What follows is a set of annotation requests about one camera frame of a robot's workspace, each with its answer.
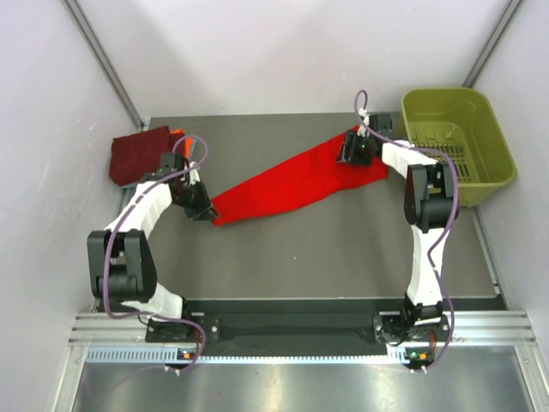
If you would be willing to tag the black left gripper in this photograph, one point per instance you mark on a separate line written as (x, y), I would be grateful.
(204, 209)

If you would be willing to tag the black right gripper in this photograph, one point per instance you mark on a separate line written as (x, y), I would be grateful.
(350, 139)

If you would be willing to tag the red t shirt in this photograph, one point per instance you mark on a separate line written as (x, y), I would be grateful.
(297, 182)

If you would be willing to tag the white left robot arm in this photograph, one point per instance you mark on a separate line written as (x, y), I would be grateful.
(120, 261)

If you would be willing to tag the orange folded shirt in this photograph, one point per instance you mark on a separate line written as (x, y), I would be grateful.
(181, 143)

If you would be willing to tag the dark red folded shirt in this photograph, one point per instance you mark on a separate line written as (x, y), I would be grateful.
(134, 155)

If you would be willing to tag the green plastic laundry basket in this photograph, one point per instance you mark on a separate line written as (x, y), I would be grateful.
(461, 123)

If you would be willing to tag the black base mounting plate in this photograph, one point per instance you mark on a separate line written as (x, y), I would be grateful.
(364, 327)

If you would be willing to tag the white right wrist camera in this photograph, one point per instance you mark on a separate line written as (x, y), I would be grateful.
(364, 122)

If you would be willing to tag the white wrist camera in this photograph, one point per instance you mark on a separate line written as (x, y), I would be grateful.
(193, 176)
(364, 122)

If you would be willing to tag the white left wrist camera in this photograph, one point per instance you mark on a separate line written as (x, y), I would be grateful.
(193, 176)

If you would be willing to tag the slotted cable duct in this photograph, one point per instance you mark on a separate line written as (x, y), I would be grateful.
(179, 356)

